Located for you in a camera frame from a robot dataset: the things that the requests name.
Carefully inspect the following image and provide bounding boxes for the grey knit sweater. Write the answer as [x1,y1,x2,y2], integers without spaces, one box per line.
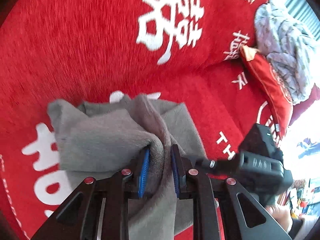
[47,94,206,239]

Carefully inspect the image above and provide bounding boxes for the right hand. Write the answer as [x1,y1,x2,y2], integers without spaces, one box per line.
[265,205,293,233]

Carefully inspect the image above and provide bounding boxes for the red pillow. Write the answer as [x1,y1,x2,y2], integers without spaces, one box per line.
[239,45,293,140]

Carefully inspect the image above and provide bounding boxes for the pale floral quilt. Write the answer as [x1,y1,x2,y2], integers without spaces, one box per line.
[254,0,319,105]

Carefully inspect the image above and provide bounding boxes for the red blanket with white print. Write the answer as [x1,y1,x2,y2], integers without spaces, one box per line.
[1,0,275,238]

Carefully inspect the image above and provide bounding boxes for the black camera box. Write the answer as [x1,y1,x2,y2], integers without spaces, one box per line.
[238,124,283,163]

